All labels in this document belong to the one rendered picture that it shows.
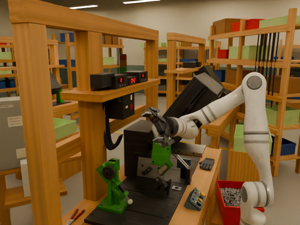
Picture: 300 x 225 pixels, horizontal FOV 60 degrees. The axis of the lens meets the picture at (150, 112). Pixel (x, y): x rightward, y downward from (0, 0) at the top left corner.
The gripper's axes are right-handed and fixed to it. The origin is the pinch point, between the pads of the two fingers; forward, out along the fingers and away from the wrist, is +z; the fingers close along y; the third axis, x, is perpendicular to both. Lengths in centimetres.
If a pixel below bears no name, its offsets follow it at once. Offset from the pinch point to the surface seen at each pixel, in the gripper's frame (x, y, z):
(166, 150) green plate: 33, -2, -68
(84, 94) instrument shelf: 38, -39, -21
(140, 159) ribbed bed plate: 51, -5, -66
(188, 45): 152, -441, -834
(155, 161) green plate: 42, 1, -67
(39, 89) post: 35, -36, 7
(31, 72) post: 32, -41, 11
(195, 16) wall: 79, -535, -859
